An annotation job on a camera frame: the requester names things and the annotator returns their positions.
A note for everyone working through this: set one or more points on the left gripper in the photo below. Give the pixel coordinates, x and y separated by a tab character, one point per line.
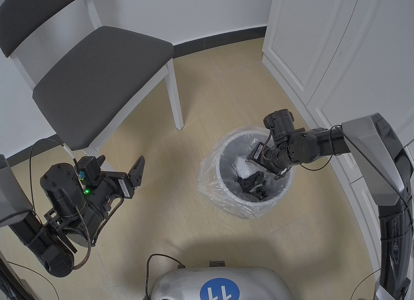
113	185

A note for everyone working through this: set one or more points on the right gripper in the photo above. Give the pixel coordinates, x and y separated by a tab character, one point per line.
271	159

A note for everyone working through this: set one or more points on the white paper scrap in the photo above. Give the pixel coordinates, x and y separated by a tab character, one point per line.
245	166

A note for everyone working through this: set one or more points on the black plastic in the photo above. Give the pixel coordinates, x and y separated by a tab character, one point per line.
254	184

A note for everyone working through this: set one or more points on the clear plastic bag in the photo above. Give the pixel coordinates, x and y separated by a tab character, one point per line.
210	175

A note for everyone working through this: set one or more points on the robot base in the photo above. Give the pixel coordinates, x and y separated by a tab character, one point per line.
226	281

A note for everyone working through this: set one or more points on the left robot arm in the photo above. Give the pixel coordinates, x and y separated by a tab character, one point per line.
61	192

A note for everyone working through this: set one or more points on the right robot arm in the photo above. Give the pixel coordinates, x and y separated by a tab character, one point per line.
375	150

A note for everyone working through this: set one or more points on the white trash bin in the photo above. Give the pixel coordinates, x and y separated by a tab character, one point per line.
255	208

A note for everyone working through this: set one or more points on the white chair with grey cushions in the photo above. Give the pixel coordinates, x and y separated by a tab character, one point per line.
106	75

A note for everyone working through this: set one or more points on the white wardrobe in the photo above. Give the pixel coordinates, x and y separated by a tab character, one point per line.
339	49

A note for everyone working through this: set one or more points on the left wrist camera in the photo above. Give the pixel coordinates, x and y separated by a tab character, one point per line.
89	169

